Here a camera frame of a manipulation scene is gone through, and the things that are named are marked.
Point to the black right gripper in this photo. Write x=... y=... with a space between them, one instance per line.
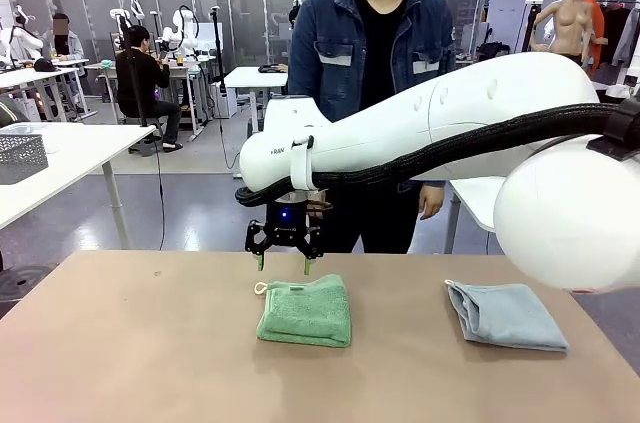
x=286 y=223

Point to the green terry towel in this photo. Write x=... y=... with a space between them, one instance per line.
x=305 y=313

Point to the light blue towel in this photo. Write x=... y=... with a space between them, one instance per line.
x=510 y=318

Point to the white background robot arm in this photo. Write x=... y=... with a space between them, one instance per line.
x=25 y=40
x=182 y=28

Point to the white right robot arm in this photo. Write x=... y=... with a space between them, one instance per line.
x=450 y=113

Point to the person's left forearm denim sleeve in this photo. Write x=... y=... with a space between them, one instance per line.
x=432 y=182

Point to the grey perforated plastic basket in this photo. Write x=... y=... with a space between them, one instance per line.
x=22 y=158

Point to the person's right hand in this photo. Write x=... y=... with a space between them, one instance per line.
x=321 y=208

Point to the person's left hand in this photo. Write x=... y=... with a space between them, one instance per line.
x=431 y=202

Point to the white cabinet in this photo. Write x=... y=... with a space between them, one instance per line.
x=227 y=100

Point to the white standing desk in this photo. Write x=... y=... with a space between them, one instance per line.
x=250 y=77

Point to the black braided right arm sleeve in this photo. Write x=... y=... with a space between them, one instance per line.
x=450 y=155

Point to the white table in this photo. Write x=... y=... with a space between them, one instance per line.
x=475 y=198
x=75 y=148

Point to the grey workbench desk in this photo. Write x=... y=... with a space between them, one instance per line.
x=192 y=74

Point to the person in black clothes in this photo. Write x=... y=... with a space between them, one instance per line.
x=140 y=78

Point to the person in denim jacket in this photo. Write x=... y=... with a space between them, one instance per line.
x=380 y=43

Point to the small green cloth bundle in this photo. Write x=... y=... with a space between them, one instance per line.
x=106 y=63

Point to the dark grey floor plate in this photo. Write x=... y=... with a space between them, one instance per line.
x=20 y=283

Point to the black bags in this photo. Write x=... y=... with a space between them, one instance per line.
x=492 y=50

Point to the person in grey jacket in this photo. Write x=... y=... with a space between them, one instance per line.
x=67 y=45

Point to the black cap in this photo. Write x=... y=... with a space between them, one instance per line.
x=44 y=65

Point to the dark olive garment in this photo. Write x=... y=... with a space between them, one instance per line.
x=10 y=113

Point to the black stand with white head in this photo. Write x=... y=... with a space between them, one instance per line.
x=528 y=28

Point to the bare mannequin with grey trousers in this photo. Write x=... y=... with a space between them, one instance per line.
x=565 y=28

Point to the white hat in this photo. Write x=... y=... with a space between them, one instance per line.
x=620 y=91

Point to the mannequin with orange shirt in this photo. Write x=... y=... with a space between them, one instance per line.
x=596 y=18

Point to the dark clothes on rack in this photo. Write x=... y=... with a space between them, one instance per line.
x=617 y=33

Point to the black camera stand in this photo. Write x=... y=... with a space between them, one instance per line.
x=217 y=53

